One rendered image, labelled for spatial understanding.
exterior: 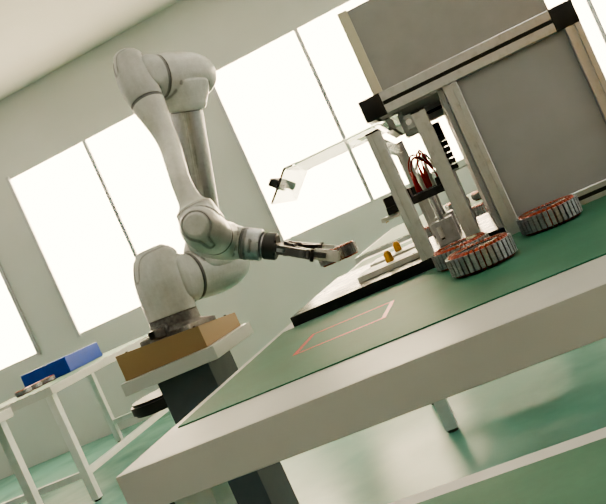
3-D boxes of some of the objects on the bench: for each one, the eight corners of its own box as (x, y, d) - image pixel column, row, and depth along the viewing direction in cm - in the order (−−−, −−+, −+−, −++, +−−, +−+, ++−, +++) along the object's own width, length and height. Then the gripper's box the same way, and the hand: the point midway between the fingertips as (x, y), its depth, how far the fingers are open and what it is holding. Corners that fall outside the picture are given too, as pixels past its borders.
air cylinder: (439, 247, 169) (429, 224, 169) (440, 244, 176) (431, 222, 176) (461, 237, 168) (450, 215, 168) (461, 235, 175) (451, 213, 175)
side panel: (508, 237, 148) (441, 87, 148) (508, 236, 151) (442, 89, 150) (650, 177, 141) (580, 20, 141) (646, 177, 144) (577, 23, 144)
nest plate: (359, 283, 170) (356, 278, 170) (367, 274, 184) (365, 269, 184) (420, 256, 166) (418, 251, 166) (423, 249, 181) (421, 245, 181)
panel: (498, 229, 149) (436, 91, 149) (487, 212, 213) (443, 115, 213) (503, 227, 149) (441, 88, 149) (490, 210, 213) (447, 113, 213)
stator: (453, 271, 132) (444, 251, 132) (428, 275, 143) (420, 257, 143) (505, 245, 135) (497, 226, 135) (477, 251, 146) (469, 233, 146)
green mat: (178, 428, 100) (177, 427, 100) (283, 332, 159) (283, 332, 159) (945, 116, 78) (944, 115, 78) (737, 140, 138) (736, 139, 138)
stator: (440, 283, 124) (430, 263, 124) (489, 257, 128) (480, 237, 128) (481, 274, 113) (471, 252, 113) (533, 246, 118) (523, 225, 118)
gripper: (272, 254, 218) (348, 262, 214) (250, 264, 195) (335, 273, 191) (274, 228, 217) (351, 236, 213) (253, 235, 194) (338, 244, 190)
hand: (336, 253), depth 202 cm, fingers closed on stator, 11 cm apart
